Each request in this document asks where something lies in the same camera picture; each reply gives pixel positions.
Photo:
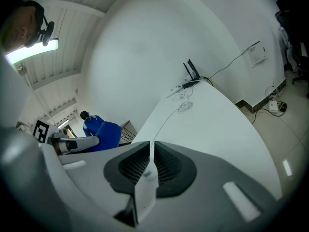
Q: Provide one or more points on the blue cloth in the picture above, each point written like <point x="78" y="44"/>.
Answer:
<point x="109" y="135"/>

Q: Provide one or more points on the white floor junction box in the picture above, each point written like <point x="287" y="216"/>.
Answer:
<point x="273" y="105"/>

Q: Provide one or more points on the white router with black antennas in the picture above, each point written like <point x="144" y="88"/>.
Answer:
<point x="190" y="76"/>

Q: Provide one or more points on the person's head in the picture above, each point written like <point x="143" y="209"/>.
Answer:
<point x="18" y="28"/>

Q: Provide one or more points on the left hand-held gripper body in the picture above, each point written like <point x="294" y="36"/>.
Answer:
<point x="42" y="130"/>

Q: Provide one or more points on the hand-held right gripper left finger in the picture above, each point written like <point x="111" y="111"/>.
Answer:
<point x="96" y="190"/>

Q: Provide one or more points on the wooden table with black legs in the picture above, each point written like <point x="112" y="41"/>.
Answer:
<point x="128" y="132"/>

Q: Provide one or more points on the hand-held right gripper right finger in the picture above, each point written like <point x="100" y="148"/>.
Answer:
<point x="205" y="202"/>

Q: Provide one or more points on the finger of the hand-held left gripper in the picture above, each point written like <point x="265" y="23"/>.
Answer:
<point x="84" y="142"/>

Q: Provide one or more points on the ceiling light tube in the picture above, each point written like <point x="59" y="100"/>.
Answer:
<point x="31" y="52"/>

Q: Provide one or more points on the black head camera mount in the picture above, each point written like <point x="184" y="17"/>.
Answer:
<point x="44" y="33"/>

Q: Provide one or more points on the black office chair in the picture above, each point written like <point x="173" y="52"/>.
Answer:
<point x="295" y="33"/>

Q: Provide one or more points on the white wall box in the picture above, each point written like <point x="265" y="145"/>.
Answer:
<point x="257" y="54"/>

